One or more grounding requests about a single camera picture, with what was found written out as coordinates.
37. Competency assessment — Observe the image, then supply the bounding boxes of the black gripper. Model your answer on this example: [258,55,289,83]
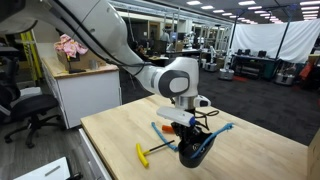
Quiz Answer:
[170,121,205,149]

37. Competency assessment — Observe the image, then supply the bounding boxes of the black plastic cup object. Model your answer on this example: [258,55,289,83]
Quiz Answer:
[177,131,215,169]

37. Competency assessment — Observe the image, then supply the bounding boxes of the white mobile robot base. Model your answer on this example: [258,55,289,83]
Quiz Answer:
[218,49,235,82]

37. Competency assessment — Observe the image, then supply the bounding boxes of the grey mobile robot base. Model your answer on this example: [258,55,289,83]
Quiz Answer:
[274,63,296,87]

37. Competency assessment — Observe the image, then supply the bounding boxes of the dark workbench with monitors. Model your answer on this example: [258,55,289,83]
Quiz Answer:
[232,49,278,80]

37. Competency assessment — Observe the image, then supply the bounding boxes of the standing person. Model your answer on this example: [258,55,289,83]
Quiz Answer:
[159,27,171,44]

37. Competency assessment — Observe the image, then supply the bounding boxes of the white cabinet wooden top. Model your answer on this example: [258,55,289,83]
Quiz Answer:
[41,57,123,130]

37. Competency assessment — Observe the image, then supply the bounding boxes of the wooden box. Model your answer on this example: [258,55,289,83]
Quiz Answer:
[306,129,320,180]

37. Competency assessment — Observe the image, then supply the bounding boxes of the white backdrop sheet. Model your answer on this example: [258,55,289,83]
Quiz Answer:
[231,19,320,65]

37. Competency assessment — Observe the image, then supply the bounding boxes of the black stand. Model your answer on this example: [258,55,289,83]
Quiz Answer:
[66,54,87,75]

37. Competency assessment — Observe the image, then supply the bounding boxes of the pink cloth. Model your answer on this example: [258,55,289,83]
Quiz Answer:
[53,33,90,59]

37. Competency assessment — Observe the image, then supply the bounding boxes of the black office chair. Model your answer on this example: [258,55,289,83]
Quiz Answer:
[0,55,67,150]

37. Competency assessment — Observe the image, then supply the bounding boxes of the yellow poles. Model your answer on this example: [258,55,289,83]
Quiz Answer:
[19,30,44,82]

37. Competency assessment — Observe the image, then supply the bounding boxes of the blue rope with frayed end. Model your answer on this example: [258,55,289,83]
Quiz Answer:
[189,122,235,160]

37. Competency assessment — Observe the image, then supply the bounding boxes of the white wrist camera blue cap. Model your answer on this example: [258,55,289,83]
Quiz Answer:
[156,106,198,128]

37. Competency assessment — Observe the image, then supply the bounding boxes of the blue rope piece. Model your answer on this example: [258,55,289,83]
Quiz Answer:
[150,121,180,153]

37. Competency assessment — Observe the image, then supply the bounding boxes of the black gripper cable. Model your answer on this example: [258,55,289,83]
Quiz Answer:
[194,109,221,132]

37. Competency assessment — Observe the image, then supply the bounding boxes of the yellow T-handle hex key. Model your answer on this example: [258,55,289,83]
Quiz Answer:
[135,139,176,169]

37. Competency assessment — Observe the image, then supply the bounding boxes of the white table frame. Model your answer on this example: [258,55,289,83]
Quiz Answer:
[78,127,113,180]

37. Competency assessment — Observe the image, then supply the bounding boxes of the white panel with handle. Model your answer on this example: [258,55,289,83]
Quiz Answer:
[13,156,72,180]

